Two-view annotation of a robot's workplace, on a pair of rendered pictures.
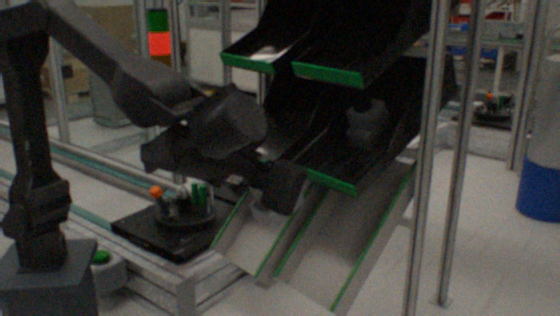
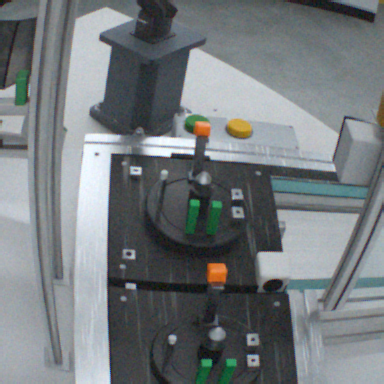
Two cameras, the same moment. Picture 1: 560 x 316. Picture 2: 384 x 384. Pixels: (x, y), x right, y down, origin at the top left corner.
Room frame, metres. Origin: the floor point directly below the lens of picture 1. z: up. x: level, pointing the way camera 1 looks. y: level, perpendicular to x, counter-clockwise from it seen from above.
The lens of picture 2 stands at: (1.48, -0.31, 1.64)
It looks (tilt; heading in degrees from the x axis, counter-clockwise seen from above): 43 degrees down; 131
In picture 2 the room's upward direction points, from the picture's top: 11 degrees clockwise
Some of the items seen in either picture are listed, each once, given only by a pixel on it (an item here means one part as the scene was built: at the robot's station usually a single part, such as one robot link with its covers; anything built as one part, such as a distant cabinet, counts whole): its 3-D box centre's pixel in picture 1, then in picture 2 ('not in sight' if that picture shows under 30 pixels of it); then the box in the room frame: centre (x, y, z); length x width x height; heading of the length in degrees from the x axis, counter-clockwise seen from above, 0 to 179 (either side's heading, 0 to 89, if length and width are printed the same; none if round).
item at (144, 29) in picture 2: (41, 245); (153, 21); (0.70, 0.38, 1.09); 0.07 x 0.07 x 0.06; 8
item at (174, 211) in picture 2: (185, 214); (196, 212); (1.04, 0.21, 0.98); 0.14 x 0.14 x 0.02
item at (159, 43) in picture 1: (159, 43); not in sight; (1.25, 0.29, 1.33); 0.05 x 0.05 x 0.05
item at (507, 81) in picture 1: (497, 78); not in sight; (5.77, -2.51, 0.36); 0.60 x 0.40 x 0.15; 55
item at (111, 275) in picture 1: (83, 260); (236, 143); (0.92, 0.41, 0.93); 0.21 x 0.07 x 0.06; 52
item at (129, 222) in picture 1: (186, 222); (194, 222); (1.04, 0.21, 0.96); 0.24 x 0.24 x 0.02; 52
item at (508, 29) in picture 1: (502, 29); not in sight; (5.91, -2.56, 0.90); 0.40 x 0.31 x 0.17; 53
